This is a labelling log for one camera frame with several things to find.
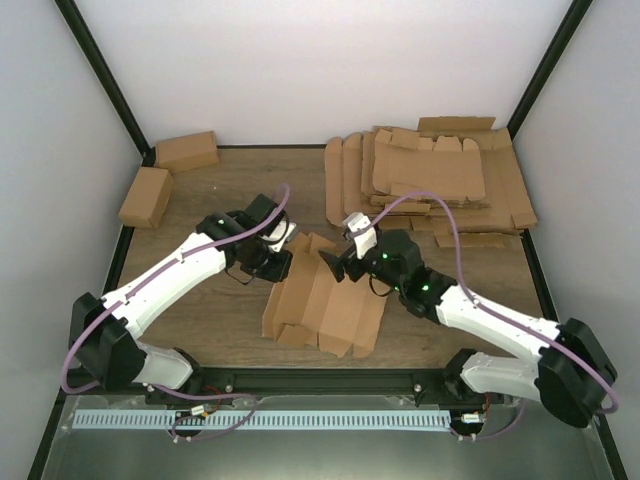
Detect cardboard box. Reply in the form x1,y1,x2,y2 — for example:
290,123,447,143
119,167,173,229
262,233,387,358
156,131,219,173

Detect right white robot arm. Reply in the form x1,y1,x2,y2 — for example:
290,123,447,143
319,230,619,428

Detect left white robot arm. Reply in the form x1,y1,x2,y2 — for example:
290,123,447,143
61,194,297,404

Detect stack of flat cardboard blanks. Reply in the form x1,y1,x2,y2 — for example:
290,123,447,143
324,116,538,247

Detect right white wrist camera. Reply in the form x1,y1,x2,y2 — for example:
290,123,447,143
342,212,381,260

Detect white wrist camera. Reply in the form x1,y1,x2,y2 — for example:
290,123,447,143
263,219,297,252
342,212,381,260

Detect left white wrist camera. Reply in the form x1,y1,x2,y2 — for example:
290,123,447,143
263,219,297,252

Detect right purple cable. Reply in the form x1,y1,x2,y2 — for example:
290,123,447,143
349,191,621,413

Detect black aluminium frame rail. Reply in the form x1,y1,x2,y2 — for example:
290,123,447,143
144,366,571,406

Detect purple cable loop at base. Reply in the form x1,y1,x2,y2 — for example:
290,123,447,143
149,384,259,445

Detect light blue slotted cable duct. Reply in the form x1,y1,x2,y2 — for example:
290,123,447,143
72,409,451,432

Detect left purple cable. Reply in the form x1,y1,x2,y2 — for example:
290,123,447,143
60,183,292,394

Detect left black frame post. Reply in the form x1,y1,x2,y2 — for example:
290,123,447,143
54,0,155,167

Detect black frame post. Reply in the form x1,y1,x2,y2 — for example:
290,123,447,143
54,0,155,167
507,0,593,139

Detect right black frame post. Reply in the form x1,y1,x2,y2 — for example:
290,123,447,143
507,0,593,139

